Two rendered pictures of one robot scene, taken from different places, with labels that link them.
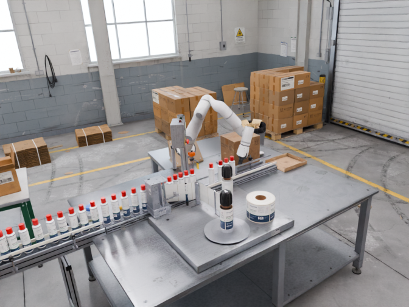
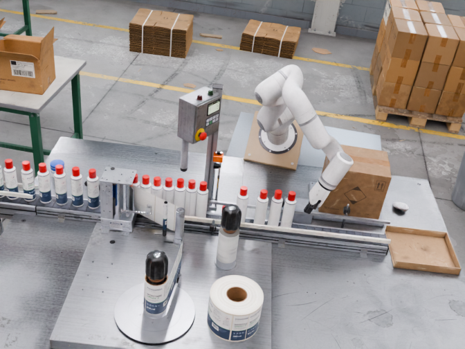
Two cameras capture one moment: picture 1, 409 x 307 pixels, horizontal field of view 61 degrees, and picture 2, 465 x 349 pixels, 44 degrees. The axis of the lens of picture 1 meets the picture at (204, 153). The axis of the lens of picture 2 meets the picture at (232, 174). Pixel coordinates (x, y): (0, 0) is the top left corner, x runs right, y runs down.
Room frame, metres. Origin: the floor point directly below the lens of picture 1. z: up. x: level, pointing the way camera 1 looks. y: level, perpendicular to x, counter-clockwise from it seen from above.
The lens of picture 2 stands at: (0.81, -1.12, 2.59)
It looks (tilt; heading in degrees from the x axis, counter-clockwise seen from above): 34 degrees down; 32
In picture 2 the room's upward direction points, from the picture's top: 7 degrees clockwise
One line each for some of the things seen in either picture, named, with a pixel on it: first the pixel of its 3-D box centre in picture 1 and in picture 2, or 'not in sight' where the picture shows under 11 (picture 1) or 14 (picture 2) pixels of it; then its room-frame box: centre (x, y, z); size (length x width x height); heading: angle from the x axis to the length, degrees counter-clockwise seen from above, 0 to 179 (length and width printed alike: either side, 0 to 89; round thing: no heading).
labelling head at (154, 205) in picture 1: (157, 195); (119, 199); (2.27, 0.36, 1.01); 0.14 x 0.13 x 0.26; 123
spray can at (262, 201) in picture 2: (220, 172); (261, 208); (2.68, -0.13, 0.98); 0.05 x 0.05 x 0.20
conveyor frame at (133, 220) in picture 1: (200, 192); (213, 224); (2.57, 0.05, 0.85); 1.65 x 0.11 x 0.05; 123
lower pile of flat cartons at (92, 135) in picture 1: (93, 134); (270, 38); (6.56, 2.16, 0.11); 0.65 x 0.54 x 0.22; 113
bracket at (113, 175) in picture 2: (156, 180); (118, 175); (2.26, 0.36, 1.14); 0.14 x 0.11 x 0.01; 123
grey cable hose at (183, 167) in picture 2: (173, 158); (185, 151); (2.57, 0.25, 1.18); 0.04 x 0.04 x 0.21
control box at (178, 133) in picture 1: (178, 133); (199, 115); (2.59, 0.19, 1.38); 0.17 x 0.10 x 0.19; 178
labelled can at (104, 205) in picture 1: (104, 210); (44, 183); (2.15, 0.72, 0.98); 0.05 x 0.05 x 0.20
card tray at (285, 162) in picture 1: (285, 161); (421, 248); (3.11, -0.79, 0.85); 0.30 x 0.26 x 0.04; 123
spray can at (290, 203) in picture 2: (232, 167); (288, 210); (2.76, -0.23, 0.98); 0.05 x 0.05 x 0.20
